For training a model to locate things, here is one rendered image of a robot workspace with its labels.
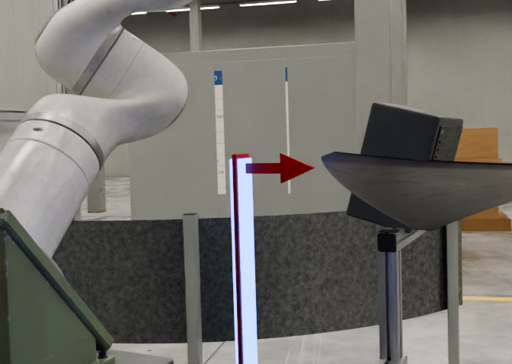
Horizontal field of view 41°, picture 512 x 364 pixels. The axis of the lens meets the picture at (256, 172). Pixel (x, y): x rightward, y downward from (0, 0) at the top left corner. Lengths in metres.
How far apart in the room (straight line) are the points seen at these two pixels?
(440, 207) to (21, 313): 0.43
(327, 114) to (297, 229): 4.28
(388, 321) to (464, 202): 0.54
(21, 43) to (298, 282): 1.22
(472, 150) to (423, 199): 7.94
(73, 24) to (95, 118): 0.15
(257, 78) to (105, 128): 5.69
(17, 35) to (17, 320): 1.80
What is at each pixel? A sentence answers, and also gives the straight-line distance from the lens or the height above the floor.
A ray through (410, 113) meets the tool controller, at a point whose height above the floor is 1.23.
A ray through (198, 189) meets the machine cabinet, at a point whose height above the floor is 0.70.
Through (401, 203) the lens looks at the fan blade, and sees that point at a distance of 0.55.
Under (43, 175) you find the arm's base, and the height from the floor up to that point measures 1.17.
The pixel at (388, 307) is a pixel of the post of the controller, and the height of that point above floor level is 0.94.
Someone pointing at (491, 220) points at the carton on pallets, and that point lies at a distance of 8.57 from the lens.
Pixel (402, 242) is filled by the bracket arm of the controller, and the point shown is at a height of 1.03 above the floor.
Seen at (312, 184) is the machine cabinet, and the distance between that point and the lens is 6.49.
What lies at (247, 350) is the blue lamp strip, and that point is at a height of 1.03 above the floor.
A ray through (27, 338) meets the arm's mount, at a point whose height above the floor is 1.00.
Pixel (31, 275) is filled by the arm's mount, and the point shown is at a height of 1.07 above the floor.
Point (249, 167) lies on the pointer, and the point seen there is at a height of 1.18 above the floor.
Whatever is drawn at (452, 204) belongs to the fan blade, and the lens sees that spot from 0.57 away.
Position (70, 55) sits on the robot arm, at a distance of 1.00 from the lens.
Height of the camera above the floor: 1.21
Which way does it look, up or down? 3 degrees down
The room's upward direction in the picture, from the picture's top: 2 degrees counter-clockwise
